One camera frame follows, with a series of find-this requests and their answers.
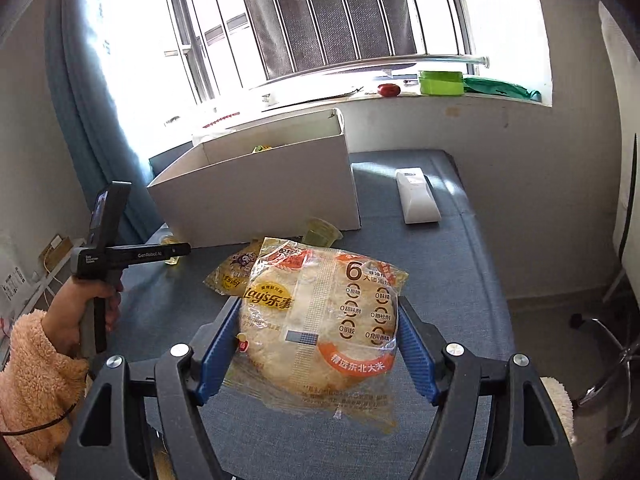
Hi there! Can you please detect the white tissue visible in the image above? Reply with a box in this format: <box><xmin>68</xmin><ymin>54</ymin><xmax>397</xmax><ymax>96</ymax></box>
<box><xmin>192</xmin><ymin>127</ymin><xmax>236</xmax><ymax>144</ymax></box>

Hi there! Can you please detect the blue curtain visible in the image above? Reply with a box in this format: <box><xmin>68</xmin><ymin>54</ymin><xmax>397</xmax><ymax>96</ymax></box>
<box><xmin>45</xmin><ymin>0</ymin><xmax>166</xmax><ymax>241</ymax></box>

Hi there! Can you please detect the white remote control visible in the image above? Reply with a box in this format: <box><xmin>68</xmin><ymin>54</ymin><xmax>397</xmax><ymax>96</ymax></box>
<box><xmin>395</xmin><ymin>167</ymin><xmax>442</xmax><ymax>225</ymax></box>

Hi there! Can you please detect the black cable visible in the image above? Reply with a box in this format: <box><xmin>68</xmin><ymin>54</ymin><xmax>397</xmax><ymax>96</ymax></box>
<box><xmin>0</xmin><ymin>402</ymin><xmax>78</xmax><ymax>436</ymax></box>

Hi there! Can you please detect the person's left hand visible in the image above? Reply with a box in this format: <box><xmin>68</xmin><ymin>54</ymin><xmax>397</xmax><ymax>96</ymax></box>
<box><xmin>42</xmin><ymin>280</ymin><xmax>123</xmax><ymax>358</ymax></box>

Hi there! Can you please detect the green plastic bag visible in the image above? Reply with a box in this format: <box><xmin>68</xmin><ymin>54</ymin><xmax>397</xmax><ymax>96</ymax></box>
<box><xmin>462</xmin><ymin>76</ymin><xmax>542</xmax><ymax>102</ymax></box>

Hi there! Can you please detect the metal chair base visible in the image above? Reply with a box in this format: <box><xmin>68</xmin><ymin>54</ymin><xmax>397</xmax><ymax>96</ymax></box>
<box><xmin>570</xmin><ymin>310</ymin><xmax>640</xmax><ymax>408</ymax></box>

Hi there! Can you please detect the yellow cartoon snack packet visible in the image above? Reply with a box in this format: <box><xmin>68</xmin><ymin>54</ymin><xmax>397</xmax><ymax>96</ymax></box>
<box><xmin>203</xmin><ymin>240</ymin><xmax>263</xmax><ymax>297</ymax></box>

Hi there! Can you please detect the green round container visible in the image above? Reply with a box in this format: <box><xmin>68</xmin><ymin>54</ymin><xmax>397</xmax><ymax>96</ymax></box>
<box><xmin>418</xmin><ymin>70</ymin><xmax>465</xmax><ymax>96</ymax></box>

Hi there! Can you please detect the brown cardboard box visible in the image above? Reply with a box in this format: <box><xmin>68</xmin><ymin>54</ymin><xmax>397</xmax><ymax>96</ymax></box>
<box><xmin>39</xmin><ymin>234</ymin><xmax>73</xmax><ymax>273</ymax></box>

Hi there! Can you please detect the cream fluffy cloth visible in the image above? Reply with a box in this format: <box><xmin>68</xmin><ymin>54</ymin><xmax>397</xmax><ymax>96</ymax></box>
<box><xmin>540</xmin><ymin>377</ymin><xmax>572</xmax><ymax>441</ymax></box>

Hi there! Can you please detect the clear yellow jelly cup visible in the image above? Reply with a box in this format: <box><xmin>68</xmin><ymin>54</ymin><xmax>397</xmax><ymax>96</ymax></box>
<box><xmin>161</xmin><ymin>232</ymin><xmax>182</xmax><ymax>266</ymax></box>
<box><xmin>301</xmin><ymin>216</ymin><xmax>342</xmax><ymax>248</ymax></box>

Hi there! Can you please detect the white cardboard box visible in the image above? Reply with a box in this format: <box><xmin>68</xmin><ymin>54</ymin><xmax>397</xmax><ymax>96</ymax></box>
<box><xmin>146</xmin><ymin>107</ymin><xmax>362</xmax><ymax>250</ymax></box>

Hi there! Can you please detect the dark grey hanging cloth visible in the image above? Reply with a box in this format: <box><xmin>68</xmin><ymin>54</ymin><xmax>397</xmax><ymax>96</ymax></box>
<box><xmin>250</xmin><ymin>0</ymin><xmax>416</xmax><ymax>81</ymax></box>

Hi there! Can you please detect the metal window railing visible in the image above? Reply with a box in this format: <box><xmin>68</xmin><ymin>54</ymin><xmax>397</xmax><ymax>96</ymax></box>
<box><xmin>160</xmin><ymin>0</ymin><xmax>491</xmax><ymax>111</ymax></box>

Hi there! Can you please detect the white cloth on chair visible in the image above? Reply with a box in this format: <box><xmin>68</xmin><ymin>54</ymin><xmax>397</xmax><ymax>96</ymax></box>
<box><xmin>597</xmin><ymin>0</ymin><xmax>640</xmax><ymax>261</ymax></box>

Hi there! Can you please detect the orange rice cracker packet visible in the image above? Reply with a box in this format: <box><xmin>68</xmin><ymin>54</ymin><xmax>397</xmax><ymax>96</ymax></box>
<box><xmin>227</xmin><ymin>236</ymin><xmax>408</xmax><ymax>436</ymax></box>

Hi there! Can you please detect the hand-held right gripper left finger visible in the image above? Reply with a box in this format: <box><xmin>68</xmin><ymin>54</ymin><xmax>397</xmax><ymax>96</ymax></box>
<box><xmin>55</xmin><ymin>296</ymin><xmax>243</xmax><ymax>480</ymax></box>

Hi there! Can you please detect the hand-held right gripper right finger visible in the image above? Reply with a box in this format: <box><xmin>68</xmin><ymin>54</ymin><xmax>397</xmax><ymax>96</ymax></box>
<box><xmin>396</xmin><ymin>294</ymin><xmax>581</xmax><ymax>480</ymax></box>

